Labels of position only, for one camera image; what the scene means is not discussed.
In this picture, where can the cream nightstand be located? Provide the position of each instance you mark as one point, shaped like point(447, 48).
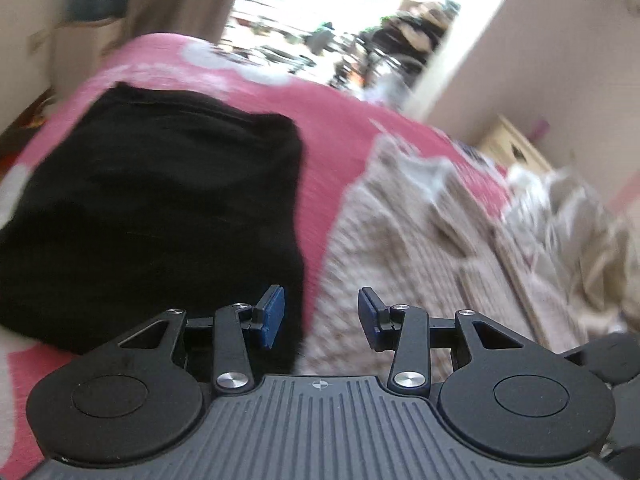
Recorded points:
point(515, 147)

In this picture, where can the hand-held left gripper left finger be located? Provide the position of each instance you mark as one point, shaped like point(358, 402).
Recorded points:
point(272, 315)

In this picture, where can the brown curtain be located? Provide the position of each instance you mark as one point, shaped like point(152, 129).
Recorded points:
point(185, 0)

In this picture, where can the black garment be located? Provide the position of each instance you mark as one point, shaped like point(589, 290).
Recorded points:
point(150, 210)

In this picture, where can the pink item on nightstand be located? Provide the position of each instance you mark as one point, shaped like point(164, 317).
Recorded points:
point(540, 128)

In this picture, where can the pile of cream clothes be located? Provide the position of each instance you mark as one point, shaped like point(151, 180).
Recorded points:
point(575, 235)

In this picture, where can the wheelchair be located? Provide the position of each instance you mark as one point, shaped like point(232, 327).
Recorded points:
point(405, 35)

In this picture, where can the beige houndstooth knit sweater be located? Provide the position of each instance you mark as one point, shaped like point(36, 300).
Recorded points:
point(425, 260)

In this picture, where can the pink printed blanket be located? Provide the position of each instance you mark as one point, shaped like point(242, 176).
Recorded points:
point(350, 125)

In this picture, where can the white low cabinet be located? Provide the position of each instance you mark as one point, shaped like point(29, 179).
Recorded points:
point(80, 50)

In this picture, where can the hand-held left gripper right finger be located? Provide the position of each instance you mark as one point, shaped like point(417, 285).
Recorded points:
point(367, 320)

